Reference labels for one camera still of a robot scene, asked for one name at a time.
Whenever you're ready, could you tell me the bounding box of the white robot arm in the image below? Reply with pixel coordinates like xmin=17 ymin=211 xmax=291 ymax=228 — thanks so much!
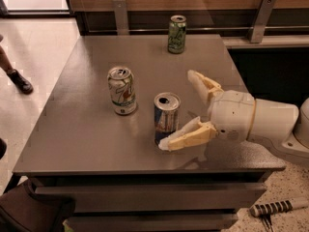
xmin=158 ymin=70 xmax=309 ymax=167

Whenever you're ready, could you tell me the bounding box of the green soda can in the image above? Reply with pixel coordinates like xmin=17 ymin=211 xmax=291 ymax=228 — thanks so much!
xmin=168 ymin=14 xmax=186 ymax=54

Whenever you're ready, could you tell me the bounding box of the dark brown chair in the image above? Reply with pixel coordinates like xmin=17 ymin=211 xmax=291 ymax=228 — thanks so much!
xmin=0 ymin=180 xmax=75 ymax=232

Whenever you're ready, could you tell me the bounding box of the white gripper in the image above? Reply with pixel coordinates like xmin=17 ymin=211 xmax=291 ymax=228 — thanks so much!
xmin=158 ymin=70 xmax=255 ymax=151

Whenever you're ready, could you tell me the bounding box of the white 7up can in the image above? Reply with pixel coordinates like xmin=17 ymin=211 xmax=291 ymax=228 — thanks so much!
xmin=107 ymin=66 xmax=137 ymax=115

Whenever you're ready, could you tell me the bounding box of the right metal wall bracket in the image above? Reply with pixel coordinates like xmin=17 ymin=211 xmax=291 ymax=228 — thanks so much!
xmin=248 ymin=0 xmax=277 ymax=44

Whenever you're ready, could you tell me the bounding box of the metal wall bracket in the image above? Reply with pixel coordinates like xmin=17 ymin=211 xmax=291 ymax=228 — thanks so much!
xmin=112 ymin=0 xmax=129 ymax=35
xmin=248 ymin=0 xmax=277 ymax=44

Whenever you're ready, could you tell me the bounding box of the grey drawer cabinet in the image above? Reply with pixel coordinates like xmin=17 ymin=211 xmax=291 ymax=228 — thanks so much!
xmin=14 ymin=35 xmax=285 ymax=232

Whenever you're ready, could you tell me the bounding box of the striped black white tool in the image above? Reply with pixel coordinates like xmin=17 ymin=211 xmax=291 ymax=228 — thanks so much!
xmin=249 ymin=197 xmax=309 ymax=218

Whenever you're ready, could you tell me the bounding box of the blue silver redbull can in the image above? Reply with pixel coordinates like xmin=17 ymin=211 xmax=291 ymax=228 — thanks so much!
xmin=154 ymin=92 xmax=181 ymax=144

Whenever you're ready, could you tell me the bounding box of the left metal wall bracket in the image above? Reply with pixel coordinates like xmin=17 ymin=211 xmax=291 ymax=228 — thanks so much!
xmin=112 ymin=0 xmax=129 ymax=35

